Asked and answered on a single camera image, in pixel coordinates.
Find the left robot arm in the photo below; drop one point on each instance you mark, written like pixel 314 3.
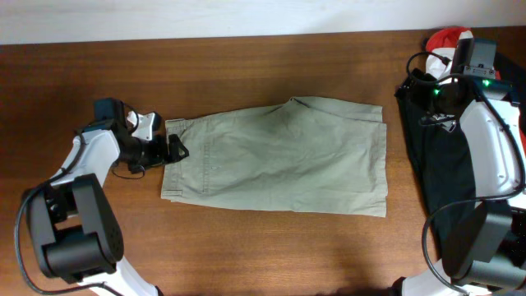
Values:
pixel 74 232

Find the red garment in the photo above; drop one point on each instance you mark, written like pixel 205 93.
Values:
pixel 447 38

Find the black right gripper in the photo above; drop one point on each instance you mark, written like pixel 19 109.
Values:
pixel 416 96

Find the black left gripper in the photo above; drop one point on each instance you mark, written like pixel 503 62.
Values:
pixel 160 154

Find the khaki shorts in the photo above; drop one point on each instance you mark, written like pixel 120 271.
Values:
pixel 310 154

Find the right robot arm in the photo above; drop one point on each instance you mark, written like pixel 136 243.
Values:
pixel 487 269

